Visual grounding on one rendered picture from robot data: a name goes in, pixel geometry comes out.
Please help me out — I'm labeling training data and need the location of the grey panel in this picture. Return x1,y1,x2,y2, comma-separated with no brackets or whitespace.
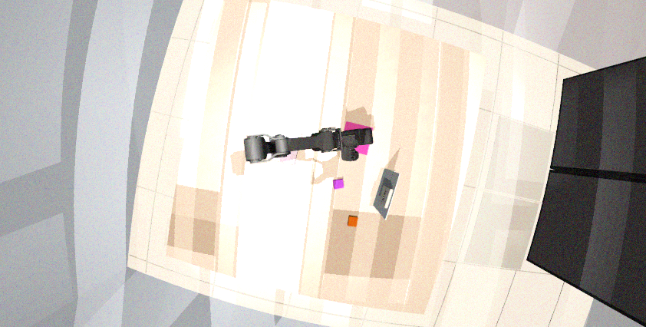
373,168,400,220

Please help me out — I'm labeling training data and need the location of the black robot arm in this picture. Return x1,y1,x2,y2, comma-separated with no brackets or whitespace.
243,127,365,164

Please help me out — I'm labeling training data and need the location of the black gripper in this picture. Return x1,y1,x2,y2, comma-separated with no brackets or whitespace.
362,127,373,145

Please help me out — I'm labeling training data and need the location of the purple rectangular block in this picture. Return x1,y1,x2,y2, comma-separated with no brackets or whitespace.
333,179,344,190

